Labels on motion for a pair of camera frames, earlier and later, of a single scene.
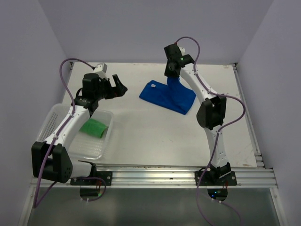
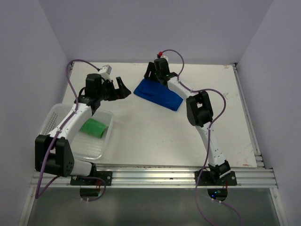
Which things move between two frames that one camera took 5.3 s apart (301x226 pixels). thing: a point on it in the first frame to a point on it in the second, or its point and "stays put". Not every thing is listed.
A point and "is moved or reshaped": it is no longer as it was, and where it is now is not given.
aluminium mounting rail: x=170 y=177 stays put
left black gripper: x=119 y=90 stays put
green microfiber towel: x=93 y=127 stays put
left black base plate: x=106 y=175 stays put
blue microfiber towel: x=173 y=95 is moved or reshaped
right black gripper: x=168 y=73 to x=151 y=68
